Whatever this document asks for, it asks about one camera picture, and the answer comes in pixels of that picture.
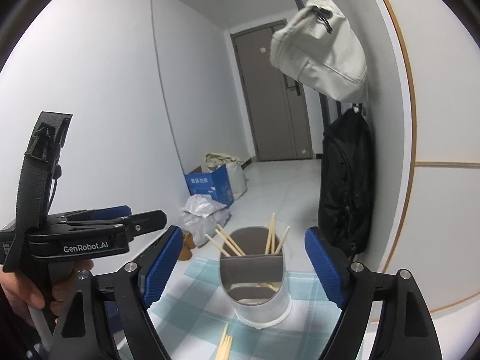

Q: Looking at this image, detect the person left hand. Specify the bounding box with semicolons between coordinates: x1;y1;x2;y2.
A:
1;259;95;327

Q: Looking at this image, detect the teal plaid tablecloth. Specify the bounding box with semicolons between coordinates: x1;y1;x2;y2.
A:
148;258;341;359

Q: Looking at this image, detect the wooden chopstick in holder right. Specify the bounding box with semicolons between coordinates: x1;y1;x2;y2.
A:
274;226;290;254

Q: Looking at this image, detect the lower grey plastic parcel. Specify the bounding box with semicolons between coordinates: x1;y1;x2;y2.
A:
178;209;230;247

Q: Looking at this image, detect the grey plastic parcel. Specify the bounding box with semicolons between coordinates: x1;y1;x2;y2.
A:
178;209;230;247
182;194;227;219

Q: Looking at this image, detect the black hanging jacket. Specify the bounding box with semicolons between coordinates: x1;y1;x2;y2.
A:
318;108;375;258

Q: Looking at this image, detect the upper grey plastic parcel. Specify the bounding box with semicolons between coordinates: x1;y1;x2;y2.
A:
182;194;227;219

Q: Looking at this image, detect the wooden chopstick in holder left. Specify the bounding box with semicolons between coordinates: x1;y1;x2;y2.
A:
205;234;231;257

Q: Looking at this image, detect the white divided utensil holder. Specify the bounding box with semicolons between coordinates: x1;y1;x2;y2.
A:
220;226;292;329

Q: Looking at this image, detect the blue cardboard box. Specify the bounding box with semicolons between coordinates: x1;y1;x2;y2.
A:
185;165;234;207

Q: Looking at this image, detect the brown door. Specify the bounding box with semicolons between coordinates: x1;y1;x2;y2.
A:
231;19;314;162

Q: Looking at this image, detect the white Nike bag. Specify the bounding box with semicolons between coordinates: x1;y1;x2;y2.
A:
270;0;367;104

